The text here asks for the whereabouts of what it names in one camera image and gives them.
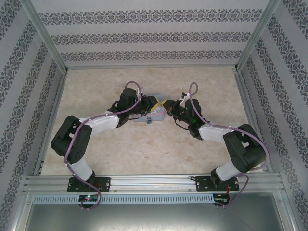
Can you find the slanted aluminium frame post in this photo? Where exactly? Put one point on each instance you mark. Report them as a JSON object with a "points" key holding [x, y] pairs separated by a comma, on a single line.
{"points": [[43, 36], [257, 36]]}

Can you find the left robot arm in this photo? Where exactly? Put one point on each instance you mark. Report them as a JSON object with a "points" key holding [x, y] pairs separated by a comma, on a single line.
{"points": [[106, 122]]}

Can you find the pastel cartoon tin box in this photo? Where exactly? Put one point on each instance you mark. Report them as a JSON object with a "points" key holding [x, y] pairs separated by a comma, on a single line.
{"points": [[158, 116]]}

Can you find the aluminium table side rail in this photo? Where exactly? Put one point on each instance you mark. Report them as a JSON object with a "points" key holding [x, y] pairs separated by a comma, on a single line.
{"points": [[51, 120], [252, 108]]}

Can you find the small green circuit board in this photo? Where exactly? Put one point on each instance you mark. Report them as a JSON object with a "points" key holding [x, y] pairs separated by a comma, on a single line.
{"points": [[221, 200], [89, 198]]}

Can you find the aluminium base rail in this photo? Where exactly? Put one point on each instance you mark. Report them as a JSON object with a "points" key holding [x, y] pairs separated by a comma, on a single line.
{"points": [[154, 183]]}

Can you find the grey metal panel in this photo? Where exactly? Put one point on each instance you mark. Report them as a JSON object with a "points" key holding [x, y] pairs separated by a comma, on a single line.
{"points": [[154, 216]]}

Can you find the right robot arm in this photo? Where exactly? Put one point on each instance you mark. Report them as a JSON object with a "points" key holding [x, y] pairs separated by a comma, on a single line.
{"points": [[211, 133]]}

